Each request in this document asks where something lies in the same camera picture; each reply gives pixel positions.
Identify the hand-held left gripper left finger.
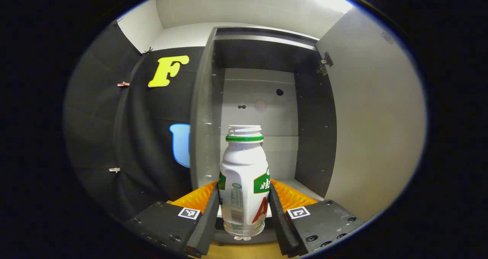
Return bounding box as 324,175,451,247
124,181,221,257

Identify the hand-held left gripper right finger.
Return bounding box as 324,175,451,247
268,179,364,257

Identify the white plastic bottle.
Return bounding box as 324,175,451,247
218,125,271,241

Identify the beige cabinet door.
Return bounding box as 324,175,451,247
316,7,427,221

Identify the grey cabinet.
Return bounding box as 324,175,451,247
189,26,338,248

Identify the metal door hinge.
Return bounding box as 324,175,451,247
316,52,334,76

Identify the black backdrop cloth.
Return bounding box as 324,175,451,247
63,21,206,221

